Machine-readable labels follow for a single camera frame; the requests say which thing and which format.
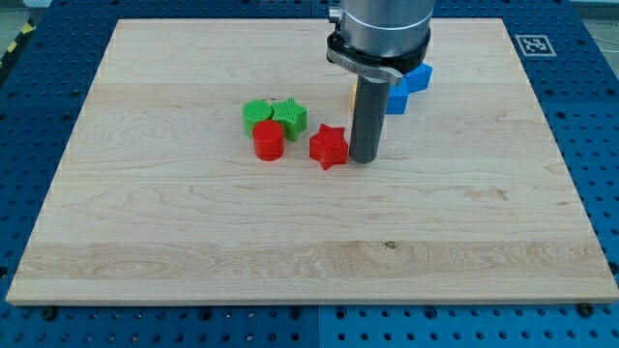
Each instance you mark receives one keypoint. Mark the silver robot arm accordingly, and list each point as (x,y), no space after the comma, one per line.
(380,40)

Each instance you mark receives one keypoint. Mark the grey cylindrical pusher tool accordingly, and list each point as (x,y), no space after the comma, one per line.
(371,99)

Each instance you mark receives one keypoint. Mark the yellow block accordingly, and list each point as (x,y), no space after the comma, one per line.
(353,96)

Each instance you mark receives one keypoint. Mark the red cylinder block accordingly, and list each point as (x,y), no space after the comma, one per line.
(268,140)

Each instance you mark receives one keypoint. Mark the blue block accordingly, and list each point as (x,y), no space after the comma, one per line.
(413,82)

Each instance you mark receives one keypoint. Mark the green star block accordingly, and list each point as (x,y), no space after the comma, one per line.
(292,116)

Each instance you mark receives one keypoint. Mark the fiducial marker tag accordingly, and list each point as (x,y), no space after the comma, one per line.
(535,45)

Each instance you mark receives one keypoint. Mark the green cylinder block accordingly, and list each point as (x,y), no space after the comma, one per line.
(254,112)

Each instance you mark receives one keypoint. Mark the red star block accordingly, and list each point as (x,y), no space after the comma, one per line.
(328,146)

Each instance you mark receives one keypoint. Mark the wooden board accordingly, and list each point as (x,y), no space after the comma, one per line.
(159,198)

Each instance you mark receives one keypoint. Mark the black yellow hazard tape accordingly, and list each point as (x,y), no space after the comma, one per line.
(18,43)

